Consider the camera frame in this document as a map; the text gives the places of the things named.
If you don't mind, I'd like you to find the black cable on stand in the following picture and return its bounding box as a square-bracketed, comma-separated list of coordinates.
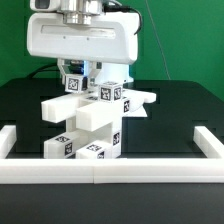
[25, 63, 61, 80]

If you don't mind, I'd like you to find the white sheet with tags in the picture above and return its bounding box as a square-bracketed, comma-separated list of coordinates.
[124, 106, 147, 117]

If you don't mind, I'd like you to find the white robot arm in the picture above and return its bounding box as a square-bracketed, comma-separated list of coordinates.
[27, 12, 139, 83]

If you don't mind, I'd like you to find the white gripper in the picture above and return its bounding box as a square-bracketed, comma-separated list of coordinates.
[27, 12, 138, 86]

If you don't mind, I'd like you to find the white U-shaped border fence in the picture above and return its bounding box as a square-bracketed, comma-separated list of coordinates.
[0, 125, 224, 184]

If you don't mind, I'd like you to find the white tagged cube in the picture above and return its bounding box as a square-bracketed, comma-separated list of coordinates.
[98, 81, 123, 103]

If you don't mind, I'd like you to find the white chair backrest part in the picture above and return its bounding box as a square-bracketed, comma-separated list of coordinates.
[41, 89, 156, 131]

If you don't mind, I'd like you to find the white chair seat part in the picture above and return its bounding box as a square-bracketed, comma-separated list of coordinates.
[66, 117, 122, 159]

